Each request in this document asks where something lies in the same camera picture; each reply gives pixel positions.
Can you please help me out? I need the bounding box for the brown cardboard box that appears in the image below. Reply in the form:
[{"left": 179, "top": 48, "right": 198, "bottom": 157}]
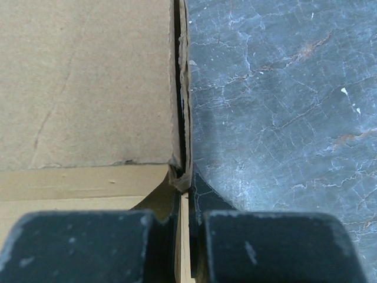
[{"left": 1, "top": 1, "right": 193, "bottom": 282}]

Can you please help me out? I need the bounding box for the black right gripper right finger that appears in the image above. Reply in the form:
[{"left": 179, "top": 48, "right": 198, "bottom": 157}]
[{"left": 188, "top": 172, "right": 365, "bottom": 282}]

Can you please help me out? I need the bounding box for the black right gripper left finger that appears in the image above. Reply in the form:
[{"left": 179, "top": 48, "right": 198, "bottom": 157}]
[{"left": 1, "top": 170, "right": 180, "bottom": 282}]

